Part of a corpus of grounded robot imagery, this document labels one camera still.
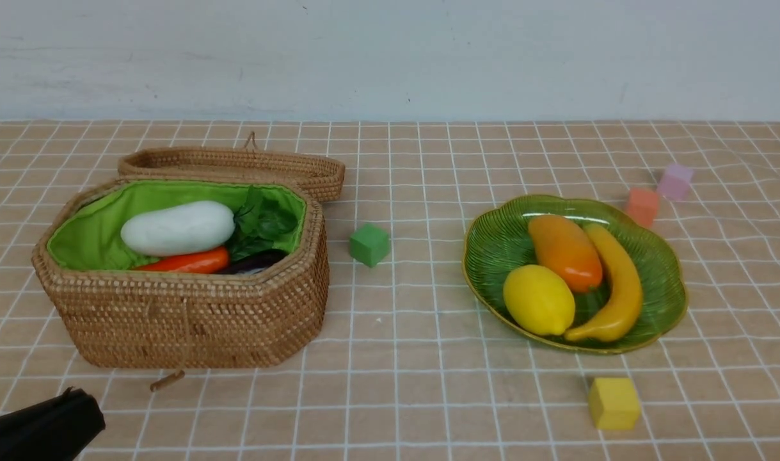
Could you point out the woven wicker basket lid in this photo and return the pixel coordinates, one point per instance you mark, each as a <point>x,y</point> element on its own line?
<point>323,178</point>

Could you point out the green foam cube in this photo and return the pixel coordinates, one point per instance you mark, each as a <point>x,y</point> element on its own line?
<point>369,245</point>

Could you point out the yellow foam cube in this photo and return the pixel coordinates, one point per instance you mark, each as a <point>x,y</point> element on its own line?
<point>614,403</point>

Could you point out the woven wicker basket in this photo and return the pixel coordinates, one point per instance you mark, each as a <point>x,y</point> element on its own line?
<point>120,318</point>

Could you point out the orange carrot with leaves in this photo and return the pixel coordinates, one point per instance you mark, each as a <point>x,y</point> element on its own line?
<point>206,262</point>

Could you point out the orange yellow mango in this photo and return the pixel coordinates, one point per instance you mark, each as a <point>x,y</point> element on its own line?
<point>563,247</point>

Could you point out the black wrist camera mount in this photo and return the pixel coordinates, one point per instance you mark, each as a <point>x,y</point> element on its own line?
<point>55,429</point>

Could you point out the white radish with leaves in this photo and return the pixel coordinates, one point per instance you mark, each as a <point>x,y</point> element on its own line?
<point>255,226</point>

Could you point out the yellow lemon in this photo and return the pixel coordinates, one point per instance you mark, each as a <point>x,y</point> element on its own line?
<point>539,300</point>

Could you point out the yellow banana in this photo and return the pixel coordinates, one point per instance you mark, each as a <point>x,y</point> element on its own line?
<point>621,312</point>

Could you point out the orange foam cube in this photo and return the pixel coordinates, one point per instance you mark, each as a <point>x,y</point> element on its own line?
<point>642,205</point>

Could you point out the purple eggplant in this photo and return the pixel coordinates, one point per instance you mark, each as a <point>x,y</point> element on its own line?
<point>254,263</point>

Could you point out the green glass leaf plate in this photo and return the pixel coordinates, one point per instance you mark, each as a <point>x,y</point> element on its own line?
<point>498,242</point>

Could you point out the pink foam cube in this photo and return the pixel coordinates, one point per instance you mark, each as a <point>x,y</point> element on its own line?
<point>675,182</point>

